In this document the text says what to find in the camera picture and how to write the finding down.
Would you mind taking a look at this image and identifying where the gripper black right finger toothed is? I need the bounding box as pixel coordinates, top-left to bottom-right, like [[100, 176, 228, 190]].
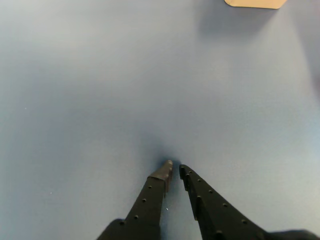
[[178, 164, 320, 240]]

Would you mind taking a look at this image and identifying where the gripper black left finger taped tip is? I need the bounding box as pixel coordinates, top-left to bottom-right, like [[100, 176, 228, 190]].
[[96, 159, 174, 240]]

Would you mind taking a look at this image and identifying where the beige square metal container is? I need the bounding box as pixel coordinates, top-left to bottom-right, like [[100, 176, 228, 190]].
[[224, 0, 288, 10]]

